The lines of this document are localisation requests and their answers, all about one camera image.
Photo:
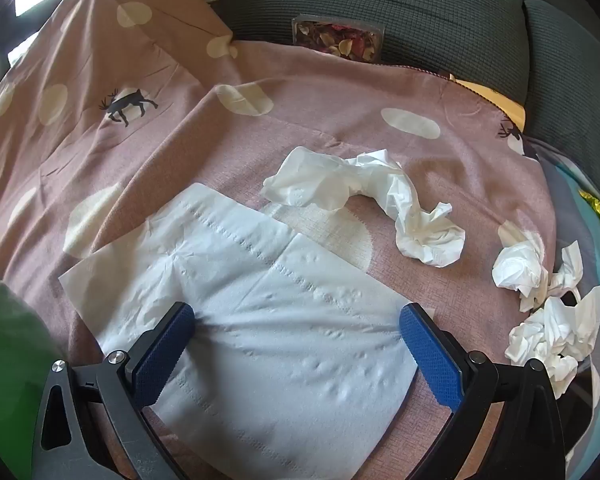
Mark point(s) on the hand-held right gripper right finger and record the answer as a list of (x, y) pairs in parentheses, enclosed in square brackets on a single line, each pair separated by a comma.
[(430, 355)]

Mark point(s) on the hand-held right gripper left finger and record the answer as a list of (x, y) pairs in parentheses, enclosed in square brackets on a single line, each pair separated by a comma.
[(162, 355)]

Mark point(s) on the green bowl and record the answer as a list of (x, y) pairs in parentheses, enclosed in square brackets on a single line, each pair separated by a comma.
[(5, 350)]

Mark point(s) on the large crumpled white tissue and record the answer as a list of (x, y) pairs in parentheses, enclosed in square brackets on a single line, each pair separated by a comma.
[(545, 340)]

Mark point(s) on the flat white tissue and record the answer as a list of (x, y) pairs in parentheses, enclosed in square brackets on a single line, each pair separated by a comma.
[(280, 320)]

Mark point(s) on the crumpled white tissue ball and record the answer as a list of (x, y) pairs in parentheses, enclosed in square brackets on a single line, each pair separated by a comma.
[(522, 267)]

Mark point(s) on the small crumpled white tissue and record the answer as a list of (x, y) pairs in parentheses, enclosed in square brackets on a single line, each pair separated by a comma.
[(570, 270)]

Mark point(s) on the long crumpled white tissue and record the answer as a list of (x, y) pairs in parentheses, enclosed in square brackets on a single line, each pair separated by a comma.
[(325, 180)]

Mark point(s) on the blue printed cloth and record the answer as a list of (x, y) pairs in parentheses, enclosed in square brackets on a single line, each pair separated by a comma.
[(575, 200)]

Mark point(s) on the pink polka-dot blanket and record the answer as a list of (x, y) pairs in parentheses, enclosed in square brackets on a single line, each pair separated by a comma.
[(180, 125)]

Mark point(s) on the yellow cloth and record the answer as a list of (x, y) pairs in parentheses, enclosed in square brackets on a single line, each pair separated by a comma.
[(500, 97)]

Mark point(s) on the grey sofa cushion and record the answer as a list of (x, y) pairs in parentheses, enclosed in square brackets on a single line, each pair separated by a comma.
[(570, 60)]

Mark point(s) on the clear box of dried flowers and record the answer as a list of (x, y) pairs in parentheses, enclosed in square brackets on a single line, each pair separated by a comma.
[(330, 37)]

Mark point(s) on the dark green sofa cushions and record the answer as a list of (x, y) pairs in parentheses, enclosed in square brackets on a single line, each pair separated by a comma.
[(380, 5)]

